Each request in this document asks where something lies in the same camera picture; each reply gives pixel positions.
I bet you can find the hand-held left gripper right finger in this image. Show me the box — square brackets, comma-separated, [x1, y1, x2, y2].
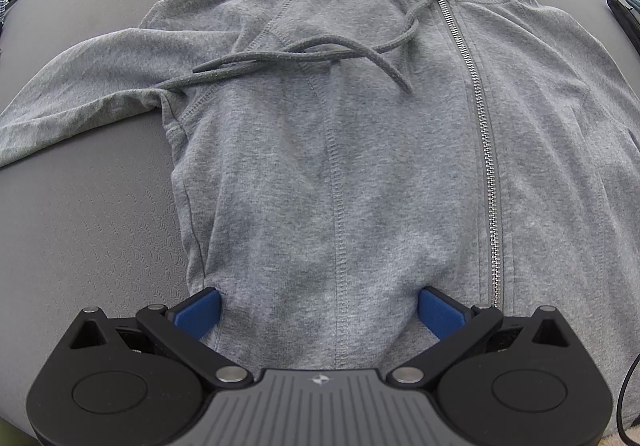
[387, 286, 579, 390]

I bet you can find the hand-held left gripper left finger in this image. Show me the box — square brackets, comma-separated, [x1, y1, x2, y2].
[61, 288, 254, 390]

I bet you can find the black cable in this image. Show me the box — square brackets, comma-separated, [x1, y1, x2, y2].
[617, 354, 640, 445]

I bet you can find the green cloth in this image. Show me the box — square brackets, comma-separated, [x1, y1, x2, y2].
[0, 418, 40, 446]

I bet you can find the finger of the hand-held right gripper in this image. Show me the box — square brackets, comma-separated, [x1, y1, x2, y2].
[606, 0, 640, 36]

